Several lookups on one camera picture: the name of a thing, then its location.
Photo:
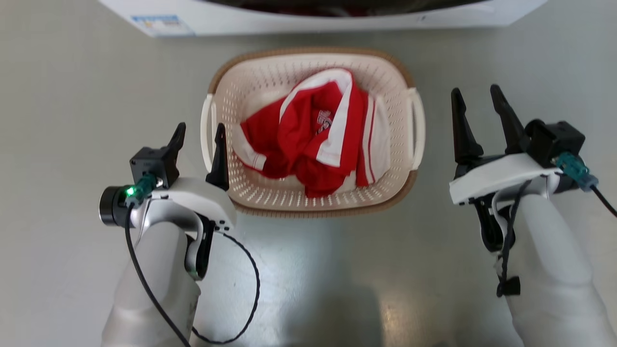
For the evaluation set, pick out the green plug on left camera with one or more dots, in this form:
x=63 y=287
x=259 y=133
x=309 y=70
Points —
x=139 y=188

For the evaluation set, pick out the blue energy label sticker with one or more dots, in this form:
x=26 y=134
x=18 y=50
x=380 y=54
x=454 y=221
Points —
x=163 y=25

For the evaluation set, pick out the beige plastic laundry basket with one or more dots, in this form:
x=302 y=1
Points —
x=270 y=86

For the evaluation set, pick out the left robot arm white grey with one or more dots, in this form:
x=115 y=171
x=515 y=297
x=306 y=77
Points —
x=159 y=279

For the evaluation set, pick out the red and white garment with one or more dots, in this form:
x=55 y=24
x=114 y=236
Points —
x=308 y=140

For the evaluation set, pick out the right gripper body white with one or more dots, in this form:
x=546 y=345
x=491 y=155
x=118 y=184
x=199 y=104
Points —
x=496 y=178

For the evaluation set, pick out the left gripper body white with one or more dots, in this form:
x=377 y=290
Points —
x=202 y=200

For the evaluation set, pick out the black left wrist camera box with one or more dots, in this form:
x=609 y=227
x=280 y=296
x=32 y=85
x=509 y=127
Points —
x=153 y=166

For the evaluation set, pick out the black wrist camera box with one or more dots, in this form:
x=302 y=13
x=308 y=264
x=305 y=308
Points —
x=554 y=140
x=153 y=166

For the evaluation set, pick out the white washing machine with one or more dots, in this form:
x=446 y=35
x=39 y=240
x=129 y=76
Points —
x=308 y=21

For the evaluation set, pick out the teal plug on right camera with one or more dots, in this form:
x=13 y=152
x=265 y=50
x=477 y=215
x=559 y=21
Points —
x=576 y=171

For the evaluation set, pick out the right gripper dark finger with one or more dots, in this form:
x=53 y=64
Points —
x=462 y=130
x=508 y=120

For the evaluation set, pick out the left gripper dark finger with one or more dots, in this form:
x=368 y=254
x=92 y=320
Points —
x=177 y=140
x=220 y=164

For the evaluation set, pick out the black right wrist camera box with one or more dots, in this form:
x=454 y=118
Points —
x=554 y=140

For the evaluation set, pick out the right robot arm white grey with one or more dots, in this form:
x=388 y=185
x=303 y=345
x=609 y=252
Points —
x=554 y=270

